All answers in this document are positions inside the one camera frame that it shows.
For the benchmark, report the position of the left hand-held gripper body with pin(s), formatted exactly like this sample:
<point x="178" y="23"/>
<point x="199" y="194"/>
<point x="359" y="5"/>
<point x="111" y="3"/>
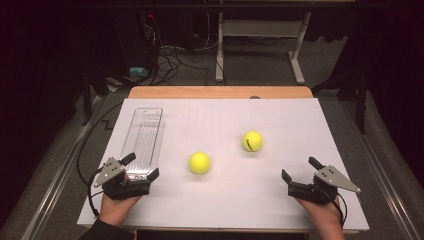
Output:
<point x="125" y="188"/>

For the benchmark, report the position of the wooden table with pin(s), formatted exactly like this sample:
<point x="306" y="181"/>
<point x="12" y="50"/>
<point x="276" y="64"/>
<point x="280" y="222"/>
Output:
<point x="220" y="92"/>

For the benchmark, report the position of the teal box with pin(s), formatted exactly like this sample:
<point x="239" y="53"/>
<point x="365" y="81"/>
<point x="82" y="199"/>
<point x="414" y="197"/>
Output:
<point x="138" y="71"/>

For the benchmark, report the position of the white metal stand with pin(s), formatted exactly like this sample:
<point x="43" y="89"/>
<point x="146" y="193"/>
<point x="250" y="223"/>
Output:
<point x="260" y="30"/>

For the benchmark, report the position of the person's left hand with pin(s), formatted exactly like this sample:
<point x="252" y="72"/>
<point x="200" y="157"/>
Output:
<point x="117" y="209"/>

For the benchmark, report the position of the person's right hand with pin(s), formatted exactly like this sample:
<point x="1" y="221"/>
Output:
<point x="324" y="215"/>

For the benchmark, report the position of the metal floor rail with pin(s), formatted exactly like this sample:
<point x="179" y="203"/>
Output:
<point x="56" y="180"/>
<point x="380" y="173"/>

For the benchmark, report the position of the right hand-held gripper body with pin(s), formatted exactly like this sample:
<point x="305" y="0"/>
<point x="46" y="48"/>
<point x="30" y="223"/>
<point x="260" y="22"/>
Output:
<point x="320" y="188"/>

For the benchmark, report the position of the clear plastic tray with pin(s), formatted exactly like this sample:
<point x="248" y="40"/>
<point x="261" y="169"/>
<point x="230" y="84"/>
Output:
<point x="143" y="143"/>

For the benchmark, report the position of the black stand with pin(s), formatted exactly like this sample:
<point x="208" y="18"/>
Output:
<point x="91" y="86"/>

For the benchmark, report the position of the yellow tennis ball black mark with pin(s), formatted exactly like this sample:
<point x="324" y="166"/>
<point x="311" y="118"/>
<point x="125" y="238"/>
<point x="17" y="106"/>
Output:
<point x="252" y="141"/>

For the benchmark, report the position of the white board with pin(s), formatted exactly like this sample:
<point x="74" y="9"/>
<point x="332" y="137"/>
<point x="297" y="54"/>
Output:
<point x="233" y="186"/>

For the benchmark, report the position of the person's left sleeve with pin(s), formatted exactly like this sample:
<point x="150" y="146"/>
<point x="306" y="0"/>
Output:
<point x="106" y="231"/>

